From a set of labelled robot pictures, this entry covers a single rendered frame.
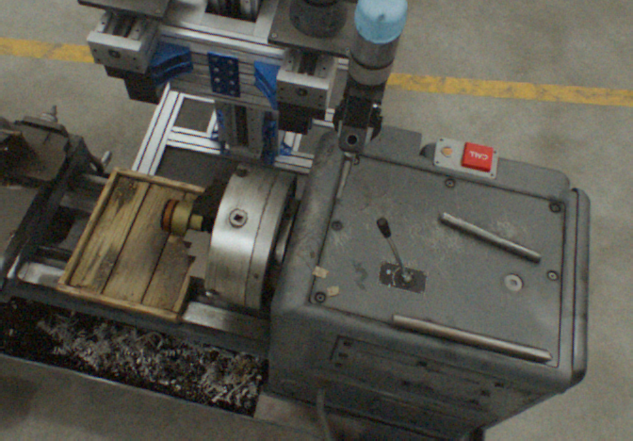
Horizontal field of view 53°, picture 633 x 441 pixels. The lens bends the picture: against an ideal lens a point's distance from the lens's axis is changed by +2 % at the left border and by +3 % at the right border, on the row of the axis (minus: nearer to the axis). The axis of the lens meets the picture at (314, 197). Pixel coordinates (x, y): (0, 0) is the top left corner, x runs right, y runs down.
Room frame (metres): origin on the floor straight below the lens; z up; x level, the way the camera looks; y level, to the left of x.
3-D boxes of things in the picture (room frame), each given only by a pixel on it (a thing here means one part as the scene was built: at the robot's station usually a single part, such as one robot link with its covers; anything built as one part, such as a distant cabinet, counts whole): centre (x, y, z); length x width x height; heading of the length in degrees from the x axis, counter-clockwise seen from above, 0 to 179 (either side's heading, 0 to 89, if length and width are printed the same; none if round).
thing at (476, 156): (0.76, -0.33, 1.26); 0.06 x 0.06 x 0.02; 83
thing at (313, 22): (1.21, 0.06, 1.21); 0.15 x 0.15 x 0.10
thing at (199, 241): (0.51, 0.22, 1.08); 0.12 x 0.11 x 0.05; 173
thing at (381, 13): (0.71, -0.06, 1.65); 0.09 x 0.08 x 0.11; 178
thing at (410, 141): (0.78, -0.17, 1.24); 0.09 x 0.08 x 0.03; 83
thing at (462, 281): (0.56, -0.26, 1.06); 0.59 x 0.48 x 0.39; 83
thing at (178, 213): (0.61, 0.29, 1.08); 0.09 x 0.09 x 0.09; 83
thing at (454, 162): (0.76, -0.31, 1.23); 0.13 x 0.08 x 0.05; 83
